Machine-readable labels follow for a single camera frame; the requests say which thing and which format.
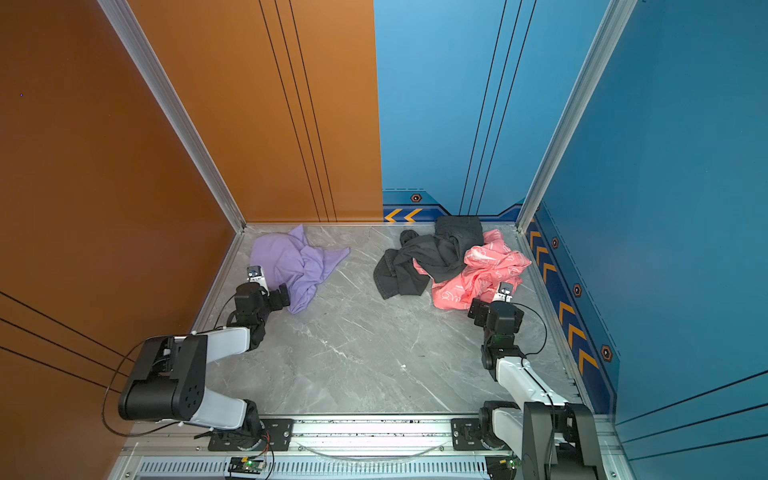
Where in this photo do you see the purple cloth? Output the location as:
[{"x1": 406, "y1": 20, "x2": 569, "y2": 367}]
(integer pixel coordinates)
[{"x1": 250, "y1": 225, "x2": 351, "y2": 314}]

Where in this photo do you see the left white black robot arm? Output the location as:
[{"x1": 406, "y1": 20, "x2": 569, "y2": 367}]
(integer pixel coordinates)
[{"x1": 117, "y1": 282, "x2": 291, "y2": 450}]

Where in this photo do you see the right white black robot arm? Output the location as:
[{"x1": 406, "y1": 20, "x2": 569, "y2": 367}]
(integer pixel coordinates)
[{"x1": 468, "y1": 298, "x2": 608, "y2": 479}]

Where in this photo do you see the pink patterned cloth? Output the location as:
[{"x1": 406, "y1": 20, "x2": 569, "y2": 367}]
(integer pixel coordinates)
[{"x1": 431, "y1": 229, "x2": 532, "y2": 310}]

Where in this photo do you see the black cloth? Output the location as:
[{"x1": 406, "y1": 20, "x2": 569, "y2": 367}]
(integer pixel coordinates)
[{"x1": 373, "y1": 216, "x2": 484, "y2": 300}]

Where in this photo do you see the green circuit board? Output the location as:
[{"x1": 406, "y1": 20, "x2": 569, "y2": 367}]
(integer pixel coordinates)
[{"x1": 226, "y1": 456, "x2": 268, "y2": 479}]

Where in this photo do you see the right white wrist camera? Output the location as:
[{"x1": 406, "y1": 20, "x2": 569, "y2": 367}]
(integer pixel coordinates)
[{"x1": 493, "y1": 282, "x2": 516, "y2": 303}]

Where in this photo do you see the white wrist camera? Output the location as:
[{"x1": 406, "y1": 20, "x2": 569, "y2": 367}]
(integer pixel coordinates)
[
  {"x1": 246, "y1": 265, "x2": 269, "y2": 290},
  {"x1": 493, "y1": 282, "x2": 516, "y2": 303}
]

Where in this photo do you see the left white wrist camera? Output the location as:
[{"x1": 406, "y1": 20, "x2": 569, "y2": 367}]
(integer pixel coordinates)
[{"x1": 246, "y1": 265, "x2": 269, "y2": 290}]

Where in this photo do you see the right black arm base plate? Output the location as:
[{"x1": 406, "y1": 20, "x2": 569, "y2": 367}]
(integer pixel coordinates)
[{"x1": 449, "y1": 417, "x2": 523, "y2": 454}]

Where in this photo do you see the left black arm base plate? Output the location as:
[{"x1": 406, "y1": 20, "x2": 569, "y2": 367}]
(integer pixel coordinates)
[{"x1": 207, "y1": 418, "x2": 294, "y2": 453}]

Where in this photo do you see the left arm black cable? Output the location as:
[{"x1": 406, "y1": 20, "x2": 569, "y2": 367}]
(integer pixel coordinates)
[{"x1": 100, "y1": 338, "x2": 181, "y2": 438}]

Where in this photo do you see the aluminium front rail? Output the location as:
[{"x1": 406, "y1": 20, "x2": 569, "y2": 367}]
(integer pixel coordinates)
[{"x1": 107, "y1": 413, "x2": 631, "y2": 480}]

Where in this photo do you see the left aluminium corner post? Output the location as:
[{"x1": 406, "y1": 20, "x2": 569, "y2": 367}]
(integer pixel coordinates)
[{"x1": 98, "y1": 0, "x2": 247, "y2": 233}]

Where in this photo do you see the aluminium corner post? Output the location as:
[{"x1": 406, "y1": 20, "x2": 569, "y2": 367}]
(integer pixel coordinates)
[
  {"x1": 516, "y1": 0, "x2": 637, "y2": 233},
  {"x1": 98, "y1": 0, "x2": 247, "y2": 233}
]

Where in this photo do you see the right aluminium corner post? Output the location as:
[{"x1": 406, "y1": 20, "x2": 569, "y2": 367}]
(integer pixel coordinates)
[{"x1": 516, "y1": 0, "x2": 637, "y2": 233}]

